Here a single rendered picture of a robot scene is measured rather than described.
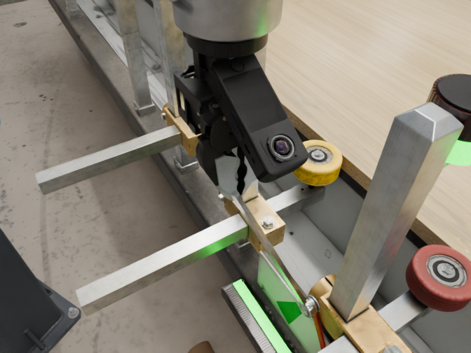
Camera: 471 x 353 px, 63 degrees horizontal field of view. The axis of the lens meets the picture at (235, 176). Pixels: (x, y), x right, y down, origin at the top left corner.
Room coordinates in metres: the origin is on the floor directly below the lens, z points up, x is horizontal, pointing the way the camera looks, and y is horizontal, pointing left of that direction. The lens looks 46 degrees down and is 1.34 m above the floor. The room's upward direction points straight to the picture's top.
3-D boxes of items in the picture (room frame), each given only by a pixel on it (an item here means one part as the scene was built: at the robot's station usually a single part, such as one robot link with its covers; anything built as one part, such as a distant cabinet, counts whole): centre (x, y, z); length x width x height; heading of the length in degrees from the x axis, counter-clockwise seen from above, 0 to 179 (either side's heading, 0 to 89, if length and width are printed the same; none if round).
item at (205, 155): (0.30, 0.02, 1.07); 0.05 x 0.02 x 0.09; 121
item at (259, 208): (0.42, -0.03, 0.82); 0.13 x 0.06 x 0.05; 31
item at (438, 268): (0.25, -0.26, 0.85); 0.08 x 0.08 x 0.11
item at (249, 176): (0.33, 0.00, 1.02); 0.06 x 0.03 x 0.09; 31
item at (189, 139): (0.64, 0.10, 0.84); 0.13 x 0.06 x 0.05; 31
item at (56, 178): (0.58, 0.16, 0.83); 0.43 x 0.03 x 0.04; 121
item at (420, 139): (0.23, -0.14, 0.93); 0.03 x 0.03 x 0.48; 31
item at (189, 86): (0.33, 0.01, 1.13); 0.09 x 0.08 x 0.12; 31
